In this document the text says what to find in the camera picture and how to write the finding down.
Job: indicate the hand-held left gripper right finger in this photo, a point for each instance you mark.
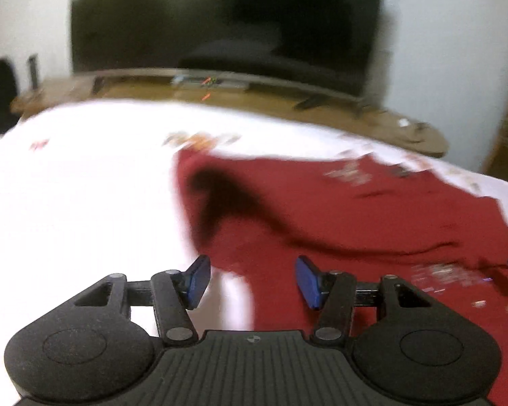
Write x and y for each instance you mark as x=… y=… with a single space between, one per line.
x=307 y=281

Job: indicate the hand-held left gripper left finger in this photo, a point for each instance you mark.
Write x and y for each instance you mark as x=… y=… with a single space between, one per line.
x=198 y=279

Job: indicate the red shirt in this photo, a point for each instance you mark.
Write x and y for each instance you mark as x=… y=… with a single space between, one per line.
x=364 y=215

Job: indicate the white floral bed sheet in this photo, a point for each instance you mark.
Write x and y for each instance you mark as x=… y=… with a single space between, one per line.
x=80 y=203

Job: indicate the small white object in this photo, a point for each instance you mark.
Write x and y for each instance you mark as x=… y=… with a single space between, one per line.
x=404 y=122

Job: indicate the wooden television bench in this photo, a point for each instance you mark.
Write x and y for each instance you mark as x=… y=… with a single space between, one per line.
x=262 y=100

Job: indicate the large black television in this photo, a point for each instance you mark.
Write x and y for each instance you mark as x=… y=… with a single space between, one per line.
x=228 y=21

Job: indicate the dark upright cylinder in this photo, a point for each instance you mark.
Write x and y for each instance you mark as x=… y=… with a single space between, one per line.
x=33 y=71

